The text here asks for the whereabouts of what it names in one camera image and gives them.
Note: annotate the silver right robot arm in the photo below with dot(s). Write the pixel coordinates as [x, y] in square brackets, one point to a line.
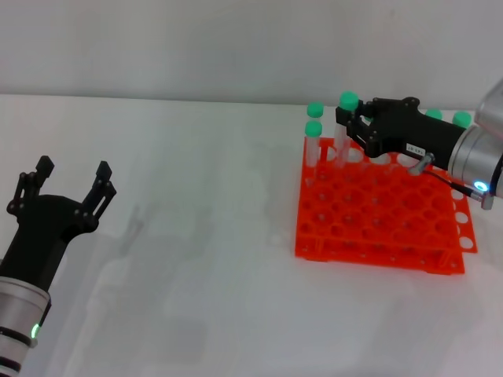
[479, 161]

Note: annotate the orange test tube rack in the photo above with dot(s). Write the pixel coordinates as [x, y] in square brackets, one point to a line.
[377, 220]

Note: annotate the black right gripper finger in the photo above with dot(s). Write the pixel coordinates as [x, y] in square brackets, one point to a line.
[353, 125]
[366, 112]

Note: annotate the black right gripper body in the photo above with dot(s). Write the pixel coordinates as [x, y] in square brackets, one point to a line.
[408, 125]

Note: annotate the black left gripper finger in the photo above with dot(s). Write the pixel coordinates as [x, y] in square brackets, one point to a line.
[29, 188]
[103, 188]

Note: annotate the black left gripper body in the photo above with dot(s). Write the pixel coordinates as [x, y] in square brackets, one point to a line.
[43, 228]

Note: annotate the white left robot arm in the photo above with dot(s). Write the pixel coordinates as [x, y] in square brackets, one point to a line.
[19, 314]

